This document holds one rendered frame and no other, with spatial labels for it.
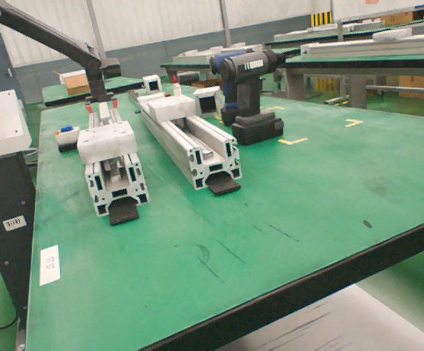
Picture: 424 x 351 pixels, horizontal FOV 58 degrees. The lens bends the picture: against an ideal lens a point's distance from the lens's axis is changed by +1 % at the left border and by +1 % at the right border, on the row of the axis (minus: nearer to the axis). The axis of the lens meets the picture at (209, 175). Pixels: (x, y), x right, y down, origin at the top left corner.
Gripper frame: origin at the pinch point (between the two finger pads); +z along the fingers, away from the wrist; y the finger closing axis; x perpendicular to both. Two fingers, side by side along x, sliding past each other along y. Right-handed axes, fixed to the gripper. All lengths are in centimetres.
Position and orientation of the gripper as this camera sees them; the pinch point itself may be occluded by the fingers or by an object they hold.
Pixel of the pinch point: (105, 118)
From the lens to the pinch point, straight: 154.1
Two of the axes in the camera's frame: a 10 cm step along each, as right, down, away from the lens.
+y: 9.4, -2.5, 2.3
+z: 1.6, 9.3, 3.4
